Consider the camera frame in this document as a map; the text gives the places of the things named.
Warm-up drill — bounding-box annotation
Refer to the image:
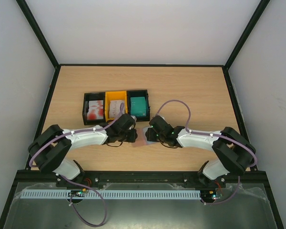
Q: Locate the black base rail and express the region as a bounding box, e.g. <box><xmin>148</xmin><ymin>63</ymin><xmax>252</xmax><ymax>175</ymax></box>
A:
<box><xmin>14</xmin><ymin>168</ymin><xmax>267</xmax><ymax>187</ymax></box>

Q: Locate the teal card stack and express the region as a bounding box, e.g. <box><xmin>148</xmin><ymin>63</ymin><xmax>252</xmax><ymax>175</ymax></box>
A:
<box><xmin>130</xmin><ymin>97</ymin><xmax>147</xmax><ymax>117</ymax></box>

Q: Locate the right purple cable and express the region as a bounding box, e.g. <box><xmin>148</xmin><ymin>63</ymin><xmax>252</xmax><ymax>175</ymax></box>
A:
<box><xmin>156</xmin><ymin>99</ymin><xmax>257</xmax><ymax>206</ymax></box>

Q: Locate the grey slotted cable duct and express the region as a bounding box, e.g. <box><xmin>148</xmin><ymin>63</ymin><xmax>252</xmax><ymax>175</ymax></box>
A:
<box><xmin>20</xmin><ymin>189</ymin><xmax>201</xmax><ymax>200</ymax></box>

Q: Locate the black bin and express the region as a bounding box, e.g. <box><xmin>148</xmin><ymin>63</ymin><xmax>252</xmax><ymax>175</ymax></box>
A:
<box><xmin>127</xmin><ymin>90</ymin><xmax>150</xmax><ymax>122</ymax></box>
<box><xmin>82</xmin><ymin>92</ymin><xmax>106</xmax><ymax>125</ymax></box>

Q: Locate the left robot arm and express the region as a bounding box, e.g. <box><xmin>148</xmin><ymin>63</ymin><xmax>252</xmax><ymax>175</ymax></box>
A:
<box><xmin>28</xmin><ymin>114</ymin><xmax>137</xmax><ymax>180</ymax></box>

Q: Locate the red white card stack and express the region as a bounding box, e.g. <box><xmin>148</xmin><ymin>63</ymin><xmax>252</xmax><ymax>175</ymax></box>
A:
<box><xmin>87</xmin><ymin>100</ymin><xmax>103</xmax><ymax>121</ymax></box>

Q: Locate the white pink card stack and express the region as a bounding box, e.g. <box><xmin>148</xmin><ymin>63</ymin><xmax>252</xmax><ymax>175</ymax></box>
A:
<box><xmin>109</xmin><ymin>100</ymin><xmax>125</xmax><ymax>119</ymax></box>

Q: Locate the black enclosure frame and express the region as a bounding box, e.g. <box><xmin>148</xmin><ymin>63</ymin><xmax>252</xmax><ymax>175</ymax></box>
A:
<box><xmin>0</xmin><ymin>0</ymin><xmax>284</xmax><ymax>229</ymax></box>

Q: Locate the yellow bin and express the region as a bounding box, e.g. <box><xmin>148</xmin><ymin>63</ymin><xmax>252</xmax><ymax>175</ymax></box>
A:
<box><xmin>104</xmin><ymin>91</ymin><xmax>128</xmax><ymax>121</ymax></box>

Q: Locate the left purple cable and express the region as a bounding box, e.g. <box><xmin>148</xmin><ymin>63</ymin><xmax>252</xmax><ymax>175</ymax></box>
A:
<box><xmin>28</xmin><ymin>103</ymin><xmax>125</xmax><ymax>227</ymax></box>

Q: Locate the purple cable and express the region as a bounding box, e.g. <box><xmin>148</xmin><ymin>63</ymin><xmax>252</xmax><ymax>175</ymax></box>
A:
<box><xmin>156</xmin><ymin>99</ymin><xmax>257</xmax><ymax>206</ymax></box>
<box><xmin>28</xmin><ymin>103</ymin><xmax>125</xmax><ymax>227</ymax></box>

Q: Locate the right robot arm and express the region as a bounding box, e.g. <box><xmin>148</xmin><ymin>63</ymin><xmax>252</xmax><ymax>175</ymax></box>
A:
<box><xmin>145</xmin><ymin>115</ymin><xmax>257</xmax><ymax>187</ymax></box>

